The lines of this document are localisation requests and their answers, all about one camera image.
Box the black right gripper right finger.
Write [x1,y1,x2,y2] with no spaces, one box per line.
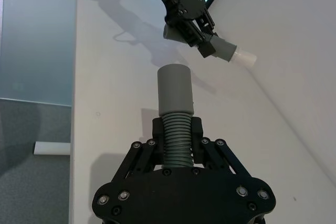
[191,116,253,179]

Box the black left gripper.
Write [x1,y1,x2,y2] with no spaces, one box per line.
[148,0,217,58]

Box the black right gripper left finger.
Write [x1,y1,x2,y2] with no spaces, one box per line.
[112,116,164,180]

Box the grey tube with white tip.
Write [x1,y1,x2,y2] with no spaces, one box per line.
[162,24,257,68]

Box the grey corrugated hose with cuff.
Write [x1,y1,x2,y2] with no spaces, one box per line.
[156,64,195,169]

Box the white strip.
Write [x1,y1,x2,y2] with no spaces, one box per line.
[34,141,71,156]

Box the frosted glass partition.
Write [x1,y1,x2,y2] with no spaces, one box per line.
[0,0,79,107]

